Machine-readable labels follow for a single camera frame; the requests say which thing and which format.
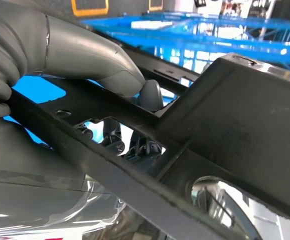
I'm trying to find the blue steel shelf rack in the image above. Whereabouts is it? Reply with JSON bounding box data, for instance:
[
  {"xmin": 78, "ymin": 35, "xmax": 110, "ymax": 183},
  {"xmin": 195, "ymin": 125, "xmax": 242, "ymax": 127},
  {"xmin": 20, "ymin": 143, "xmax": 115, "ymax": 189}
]
[{"xmin": 80, "ymin": 10, "xmax": 290, "ymax": 76}]

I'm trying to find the ribbed grey right arm sleeve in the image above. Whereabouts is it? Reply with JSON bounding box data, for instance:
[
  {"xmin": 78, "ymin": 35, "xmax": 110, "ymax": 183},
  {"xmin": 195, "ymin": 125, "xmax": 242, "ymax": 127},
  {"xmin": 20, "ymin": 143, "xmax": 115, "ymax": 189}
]
[{"xmin": 0, "ymin": 0, "xmax": 48, "ymax": 122}]

